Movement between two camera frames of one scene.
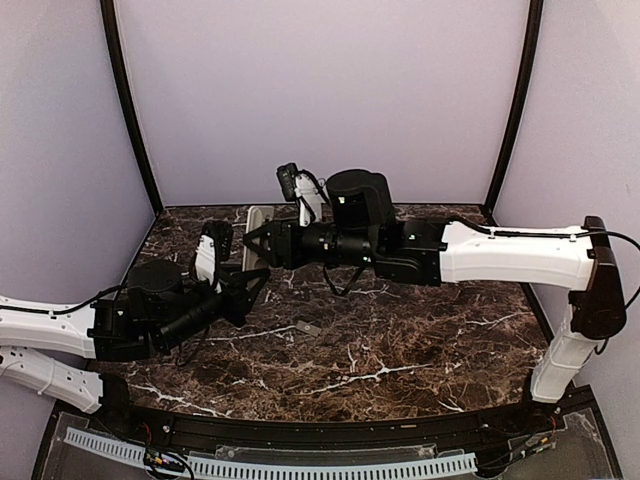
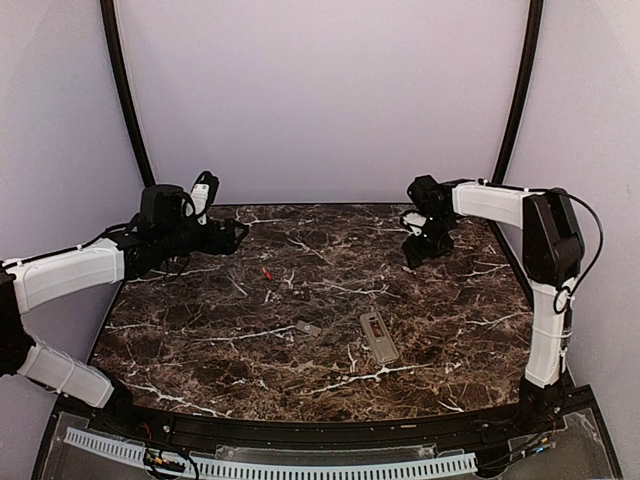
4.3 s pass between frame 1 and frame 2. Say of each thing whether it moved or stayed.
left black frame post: stayed
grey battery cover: stayed
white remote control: moved
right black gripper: moved
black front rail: stayed
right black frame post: stayed
